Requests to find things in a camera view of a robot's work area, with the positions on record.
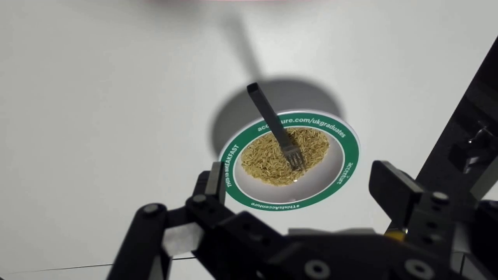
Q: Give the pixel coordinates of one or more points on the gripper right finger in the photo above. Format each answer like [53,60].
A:
[397,190]

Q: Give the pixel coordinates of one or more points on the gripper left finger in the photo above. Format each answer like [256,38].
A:
[146,241]

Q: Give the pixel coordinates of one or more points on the heap of brown rice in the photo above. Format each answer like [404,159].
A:
[264,159]

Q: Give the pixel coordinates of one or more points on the white bowl with green rim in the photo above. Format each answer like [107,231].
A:
[311,186]

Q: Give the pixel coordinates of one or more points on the grey metal fork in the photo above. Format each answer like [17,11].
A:
[268,112]

